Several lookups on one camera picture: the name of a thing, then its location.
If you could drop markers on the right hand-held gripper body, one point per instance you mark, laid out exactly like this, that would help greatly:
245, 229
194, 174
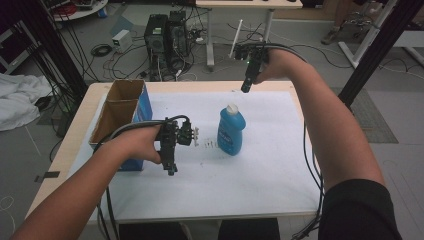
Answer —
252, 66

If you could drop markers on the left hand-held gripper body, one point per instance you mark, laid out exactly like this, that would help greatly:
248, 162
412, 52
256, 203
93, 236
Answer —
168, 133

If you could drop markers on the person's right hand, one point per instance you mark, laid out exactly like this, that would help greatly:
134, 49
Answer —
281, 65

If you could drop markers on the person's left hand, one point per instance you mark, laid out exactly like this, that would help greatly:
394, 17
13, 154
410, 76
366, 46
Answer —
140, 143

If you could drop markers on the white rod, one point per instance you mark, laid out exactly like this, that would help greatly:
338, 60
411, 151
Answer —
236, 38

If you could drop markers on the blue bottle with white cap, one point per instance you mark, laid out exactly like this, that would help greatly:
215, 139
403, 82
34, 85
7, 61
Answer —
230, 131

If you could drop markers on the blue cardboard box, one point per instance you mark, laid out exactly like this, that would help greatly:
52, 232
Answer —
120, 113

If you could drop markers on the white-legged desk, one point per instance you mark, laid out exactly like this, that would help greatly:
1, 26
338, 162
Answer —
246, 4

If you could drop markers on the white table mat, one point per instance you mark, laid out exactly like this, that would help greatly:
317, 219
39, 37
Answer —
240, 180

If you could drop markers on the black computer tower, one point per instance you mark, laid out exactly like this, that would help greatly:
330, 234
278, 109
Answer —
178, 36
155, 43

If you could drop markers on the small white box device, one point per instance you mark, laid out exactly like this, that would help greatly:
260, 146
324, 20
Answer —
121, 40

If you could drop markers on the black metal stand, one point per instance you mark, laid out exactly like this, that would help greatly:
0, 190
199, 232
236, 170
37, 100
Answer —
376, 53
50, 43

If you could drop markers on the black tape strip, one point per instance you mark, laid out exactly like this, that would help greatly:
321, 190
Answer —
47, 176

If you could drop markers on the grey floor mat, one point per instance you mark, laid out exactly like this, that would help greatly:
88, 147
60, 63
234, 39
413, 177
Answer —
373, 116

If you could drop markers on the round white table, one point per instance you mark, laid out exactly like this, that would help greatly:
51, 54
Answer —
83, 11

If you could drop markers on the white cloth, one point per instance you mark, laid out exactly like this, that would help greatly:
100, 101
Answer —
18, 100

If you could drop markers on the black sleeve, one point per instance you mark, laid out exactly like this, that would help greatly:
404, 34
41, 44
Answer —
360, 213

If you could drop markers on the white stand frame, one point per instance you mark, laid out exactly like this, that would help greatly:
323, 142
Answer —
366, 36

